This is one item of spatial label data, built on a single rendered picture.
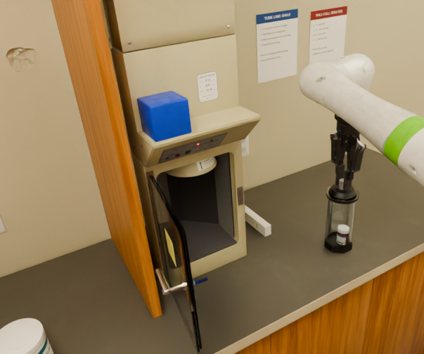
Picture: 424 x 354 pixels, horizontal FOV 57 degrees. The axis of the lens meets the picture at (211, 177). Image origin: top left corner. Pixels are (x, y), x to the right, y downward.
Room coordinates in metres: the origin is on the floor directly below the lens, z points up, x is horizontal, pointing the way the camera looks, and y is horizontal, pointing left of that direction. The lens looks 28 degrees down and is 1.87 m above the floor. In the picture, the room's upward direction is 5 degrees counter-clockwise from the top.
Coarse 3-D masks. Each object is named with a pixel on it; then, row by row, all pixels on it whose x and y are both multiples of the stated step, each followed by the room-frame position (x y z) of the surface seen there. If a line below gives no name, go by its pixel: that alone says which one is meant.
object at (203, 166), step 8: (208, 160) 1.09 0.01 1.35; (216, 160) 1.14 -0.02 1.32; (176, 168) 1.07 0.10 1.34; (184, 168) 1.06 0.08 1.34; (192, 168) 1.06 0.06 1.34; (200, 168) 1.07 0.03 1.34; (208, 168) 1.08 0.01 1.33; (176, 176) 1.06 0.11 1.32; (184, 176) 1.05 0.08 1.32; (192, 176) 1.05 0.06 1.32
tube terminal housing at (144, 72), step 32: (128, 64) 0.97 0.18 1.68; (160, 64) 1.01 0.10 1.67; (192, 64) 1.05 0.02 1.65; (224, 64) 1.09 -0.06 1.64; (128, 96) 0.99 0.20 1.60; (192, 96) 1.04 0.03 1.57; (224, 96) 1.09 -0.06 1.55; (128, 128) 1.05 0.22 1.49; (192, 160) 1.03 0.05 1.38; (160, 256) 0.97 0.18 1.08; (224, 256) 1.07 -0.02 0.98
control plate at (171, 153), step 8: (216, 136) 0.97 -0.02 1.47; (224, 136) 1.00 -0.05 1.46; (192, 144) 0.94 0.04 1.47; (200, 144) 0.97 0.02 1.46; (208, 144) 0.99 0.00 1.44; (216, 144) 1.02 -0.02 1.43; (168, 152) 0.92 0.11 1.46; (176, 152) 0.95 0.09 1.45; (184, 152) 0.97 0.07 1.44; (192, 152) 0.99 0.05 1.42; (160, 160) 0.94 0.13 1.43; (168, 160) 0.97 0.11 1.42
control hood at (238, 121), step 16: (224, 112) 1.05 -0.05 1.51; (240, 112) 1.04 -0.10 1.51; (192, 128) 0.95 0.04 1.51; (208, 128) 0.94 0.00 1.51; (224, 128) 0.96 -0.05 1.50; (240, 128) 1.00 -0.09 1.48; (144, 144) 0.93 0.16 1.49; (160, 144) 0.88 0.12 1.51; (176, 144) 0.90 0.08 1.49; (224, 144) 1.05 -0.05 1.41; (144, 160) 0.95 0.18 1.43
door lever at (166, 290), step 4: (160, 268) 0.77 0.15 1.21; (156, 272) 0.76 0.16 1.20; (160, 272) 0.76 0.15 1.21; (160, 276) 0.74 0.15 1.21; (164, 276) 0.74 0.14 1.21; (160, 280) 0.73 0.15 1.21; (164, 280) 0.72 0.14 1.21; (164, 284) 0.71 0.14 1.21; (180, 284) 0.71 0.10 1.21; (164, 288) 0.70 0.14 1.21; (168, 288) 0.70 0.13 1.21; (172, 288) 0.70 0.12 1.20; (176, 288) 0.70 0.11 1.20; (180, 288) 0.70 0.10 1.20; (184, 288) 0.70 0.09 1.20; (164, 292) 0.69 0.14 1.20; (168, 292) 0.69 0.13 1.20
